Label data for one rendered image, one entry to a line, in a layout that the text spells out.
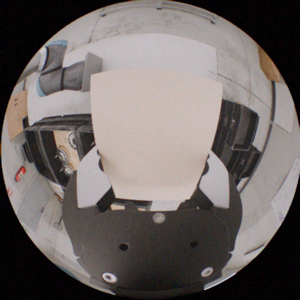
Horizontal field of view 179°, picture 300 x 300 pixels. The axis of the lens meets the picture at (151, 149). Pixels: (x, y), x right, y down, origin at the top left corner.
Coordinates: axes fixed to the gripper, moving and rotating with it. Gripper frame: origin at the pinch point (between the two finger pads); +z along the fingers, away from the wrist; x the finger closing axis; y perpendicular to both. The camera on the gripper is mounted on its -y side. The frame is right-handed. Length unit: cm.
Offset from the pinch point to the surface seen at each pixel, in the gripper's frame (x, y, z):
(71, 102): -46, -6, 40
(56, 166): -56, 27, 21
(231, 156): 97, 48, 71
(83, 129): -21.6, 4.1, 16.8
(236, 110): 70, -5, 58
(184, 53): 14, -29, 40
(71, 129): -27.1, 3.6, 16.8
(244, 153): 108, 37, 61
